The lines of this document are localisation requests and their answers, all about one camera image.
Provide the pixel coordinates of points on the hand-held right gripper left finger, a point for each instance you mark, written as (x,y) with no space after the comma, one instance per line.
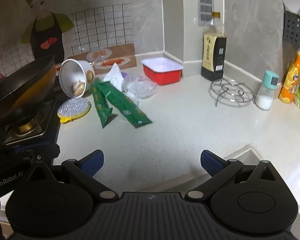
(92,163)

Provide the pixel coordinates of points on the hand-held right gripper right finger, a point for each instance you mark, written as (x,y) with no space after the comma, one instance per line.
(210,163)

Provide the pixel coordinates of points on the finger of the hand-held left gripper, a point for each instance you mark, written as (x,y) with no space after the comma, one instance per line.
(40,152)

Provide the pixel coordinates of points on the green snack packet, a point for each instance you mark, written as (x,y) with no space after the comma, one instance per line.
(101,102)
(126,107)

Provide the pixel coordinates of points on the white paper bowl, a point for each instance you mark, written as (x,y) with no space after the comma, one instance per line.
(70,72)

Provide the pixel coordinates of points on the clear plastic bag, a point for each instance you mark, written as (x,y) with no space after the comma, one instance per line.
(138,87)

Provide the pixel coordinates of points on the white tissue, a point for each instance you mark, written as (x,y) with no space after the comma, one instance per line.
(114,76)

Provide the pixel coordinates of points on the red food tray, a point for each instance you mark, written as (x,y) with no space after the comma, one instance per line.
(162,73)

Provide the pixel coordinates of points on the silver yellow scrubber pad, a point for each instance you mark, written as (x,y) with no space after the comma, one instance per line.
(73,107)

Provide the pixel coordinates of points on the black wok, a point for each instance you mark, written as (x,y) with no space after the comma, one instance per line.
(17,92)

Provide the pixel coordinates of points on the metal steamer rack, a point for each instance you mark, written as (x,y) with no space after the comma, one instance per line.
(231,92)

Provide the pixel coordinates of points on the garlic bulb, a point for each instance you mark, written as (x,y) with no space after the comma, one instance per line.
(78,87)

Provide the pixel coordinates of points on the teal lid salt shaker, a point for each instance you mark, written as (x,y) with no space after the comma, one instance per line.
(266,92)

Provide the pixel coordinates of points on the purple pink sponge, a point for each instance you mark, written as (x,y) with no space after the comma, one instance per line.
(125,75)

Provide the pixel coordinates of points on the soy sauce bottle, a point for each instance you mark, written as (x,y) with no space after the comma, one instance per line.
(213,55)

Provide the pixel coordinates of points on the orange detergent bottle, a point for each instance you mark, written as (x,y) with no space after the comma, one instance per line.
(291,80)

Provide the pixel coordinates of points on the grey vent grille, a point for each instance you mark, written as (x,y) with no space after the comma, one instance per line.
(205,2)

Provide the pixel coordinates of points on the black wall rack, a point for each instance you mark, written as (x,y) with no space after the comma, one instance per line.
(296,30)

